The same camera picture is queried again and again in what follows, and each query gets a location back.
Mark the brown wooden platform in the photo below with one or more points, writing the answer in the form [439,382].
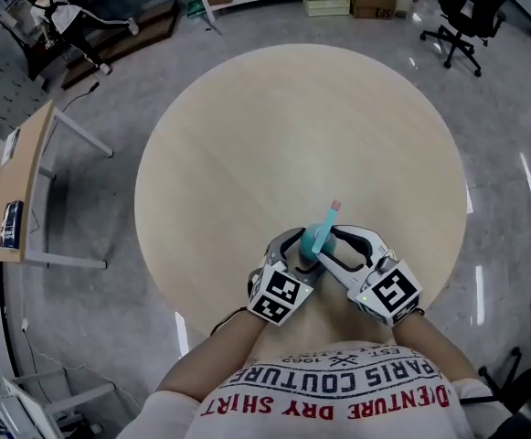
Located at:
[151,21]

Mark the dark blue book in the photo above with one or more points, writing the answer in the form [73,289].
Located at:
[11,224]

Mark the white booklet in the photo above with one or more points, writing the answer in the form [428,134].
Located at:
[11,146]

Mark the white power strip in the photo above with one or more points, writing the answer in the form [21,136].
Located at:
[24,325]

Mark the person's right forearm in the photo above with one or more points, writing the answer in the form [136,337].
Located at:
[429,345]

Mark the pale green drawer box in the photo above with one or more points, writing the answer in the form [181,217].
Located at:
[326,0]

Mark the printed cardboard box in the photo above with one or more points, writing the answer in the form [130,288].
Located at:
[372,7]

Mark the white metal frame table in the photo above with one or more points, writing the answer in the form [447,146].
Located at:
[18,410]

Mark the person's left forearm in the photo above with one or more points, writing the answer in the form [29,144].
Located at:
[219,355]

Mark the grey locker cabinet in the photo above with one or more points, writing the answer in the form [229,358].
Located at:
[0,85]

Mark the person's white printed shirt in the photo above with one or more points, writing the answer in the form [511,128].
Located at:
[338,419]

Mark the green plastic item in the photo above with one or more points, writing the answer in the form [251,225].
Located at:
[197,11]

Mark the wooden desk with white legs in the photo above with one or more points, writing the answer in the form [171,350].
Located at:
[23,176]

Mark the black metal stand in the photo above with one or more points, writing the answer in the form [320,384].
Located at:
[32,57]

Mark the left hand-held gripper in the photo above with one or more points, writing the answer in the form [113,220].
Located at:
[279,295]

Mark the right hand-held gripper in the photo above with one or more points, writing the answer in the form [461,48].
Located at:
[390,293]

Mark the round beige table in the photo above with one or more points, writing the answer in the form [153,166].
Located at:
[292,131]

